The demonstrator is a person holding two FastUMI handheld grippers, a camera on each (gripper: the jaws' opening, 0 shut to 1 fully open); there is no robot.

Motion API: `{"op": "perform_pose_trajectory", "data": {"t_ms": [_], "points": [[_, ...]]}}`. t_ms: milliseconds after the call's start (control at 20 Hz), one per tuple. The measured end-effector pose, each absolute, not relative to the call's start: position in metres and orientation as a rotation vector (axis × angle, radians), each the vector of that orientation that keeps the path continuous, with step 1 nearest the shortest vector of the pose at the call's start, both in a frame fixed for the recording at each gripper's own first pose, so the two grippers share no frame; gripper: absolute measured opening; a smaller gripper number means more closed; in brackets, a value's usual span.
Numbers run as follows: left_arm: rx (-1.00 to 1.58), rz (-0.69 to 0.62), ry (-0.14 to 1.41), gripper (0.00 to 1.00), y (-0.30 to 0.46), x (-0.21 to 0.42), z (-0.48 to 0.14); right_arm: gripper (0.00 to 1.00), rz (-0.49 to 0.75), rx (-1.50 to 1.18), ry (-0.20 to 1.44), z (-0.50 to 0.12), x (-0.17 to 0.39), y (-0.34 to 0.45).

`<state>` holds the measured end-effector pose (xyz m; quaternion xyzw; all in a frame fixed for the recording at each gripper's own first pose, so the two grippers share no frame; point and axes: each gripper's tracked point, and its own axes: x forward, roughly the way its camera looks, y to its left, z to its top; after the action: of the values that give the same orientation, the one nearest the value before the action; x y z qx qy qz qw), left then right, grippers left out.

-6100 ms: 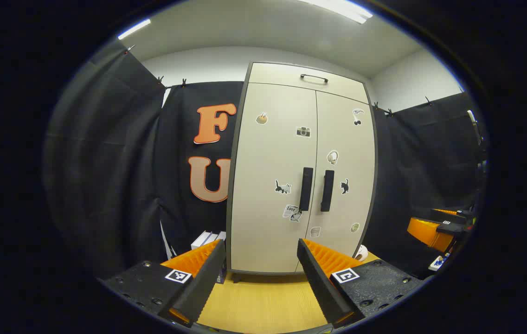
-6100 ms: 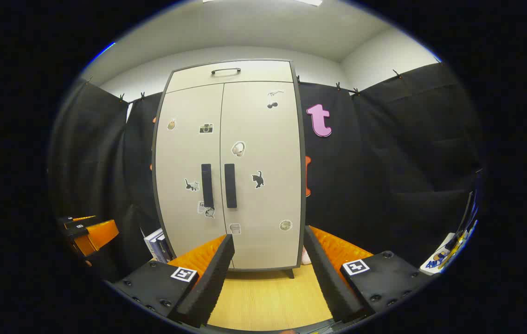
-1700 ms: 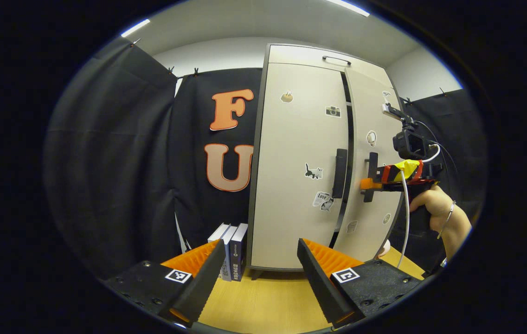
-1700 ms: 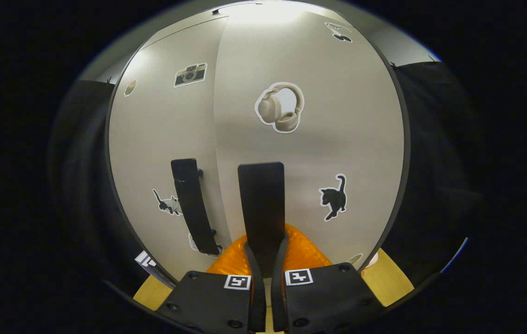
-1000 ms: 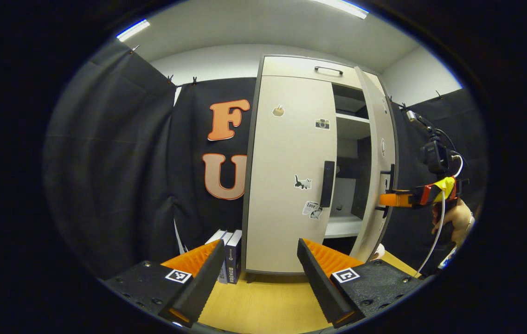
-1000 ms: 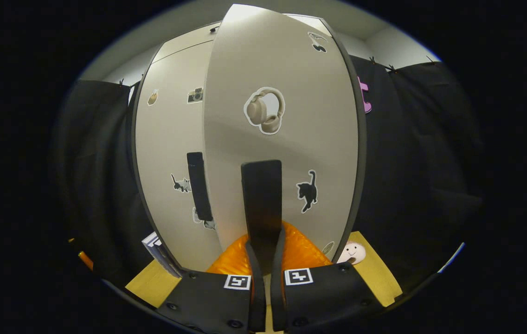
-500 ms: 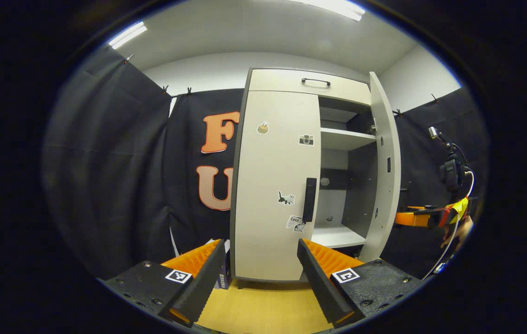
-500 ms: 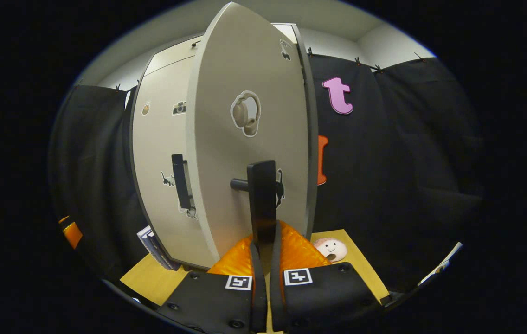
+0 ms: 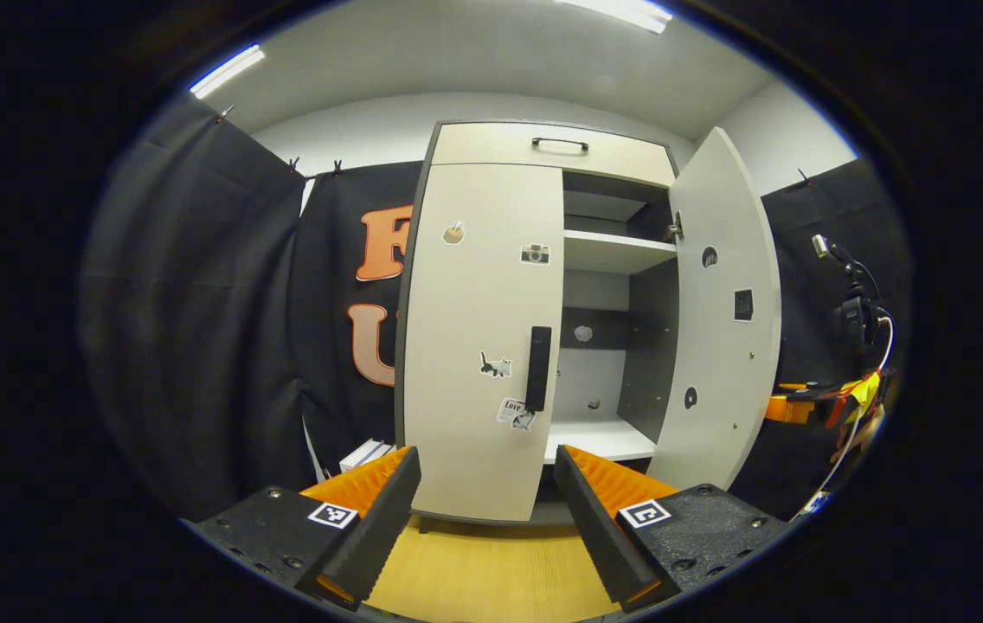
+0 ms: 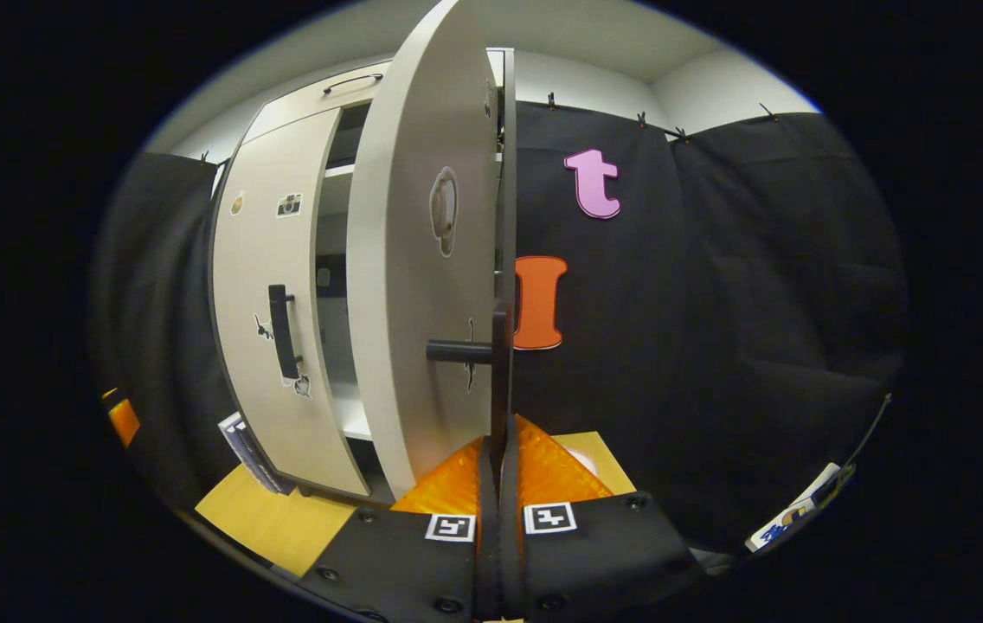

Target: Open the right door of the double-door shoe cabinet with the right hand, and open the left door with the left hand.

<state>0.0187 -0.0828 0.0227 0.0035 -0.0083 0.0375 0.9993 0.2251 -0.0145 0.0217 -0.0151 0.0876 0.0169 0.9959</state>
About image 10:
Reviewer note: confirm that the small pale round object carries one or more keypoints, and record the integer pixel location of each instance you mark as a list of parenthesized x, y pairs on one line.
[(582, 460)]

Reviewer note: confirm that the white door with headphone sticker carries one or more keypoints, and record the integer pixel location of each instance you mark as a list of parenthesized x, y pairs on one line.
[(405, 260)]

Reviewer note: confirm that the white cabinet shelf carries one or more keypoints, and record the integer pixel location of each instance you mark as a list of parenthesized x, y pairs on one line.
[(340, 170), (355, 415)]

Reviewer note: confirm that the white double-door shoe cabinet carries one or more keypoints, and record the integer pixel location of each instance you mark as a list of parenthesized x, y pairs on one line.
[(284, 242)]

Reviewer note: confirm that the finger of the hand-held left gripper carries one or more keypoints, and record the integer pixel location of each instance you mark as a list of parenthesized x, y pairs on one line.
[(124, 420)]

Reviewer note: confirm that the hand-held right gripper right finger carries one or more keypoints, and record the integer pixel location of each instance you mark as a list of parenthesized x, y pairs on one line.
[(510, 562)]

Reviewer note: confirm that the black backdrop cloth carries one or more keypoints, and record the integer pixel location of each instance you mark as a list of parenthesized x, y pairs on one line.
[(716, 303)]

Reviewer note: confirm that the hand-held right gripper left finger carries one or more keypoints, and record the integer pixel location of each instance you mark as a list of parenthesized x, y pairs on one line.
[(488, 562)]

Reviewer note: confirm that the white colourful printed sheet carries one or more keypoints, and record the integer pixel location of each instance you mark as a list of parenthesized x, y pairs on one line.
[(790, 519)]

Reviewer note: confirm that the white book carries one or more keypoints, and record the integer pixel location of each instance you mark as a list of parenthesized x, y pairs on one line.
[(253, 454)]

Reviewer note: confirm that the white cabinet top flap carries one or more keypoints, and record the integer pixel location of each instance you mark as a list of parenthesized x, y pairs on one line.
[(301, 104)]

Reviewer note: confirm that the white door with camera sticker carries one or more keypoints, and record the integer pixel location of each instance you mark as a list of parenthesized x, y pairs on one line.
[(275, 242)]

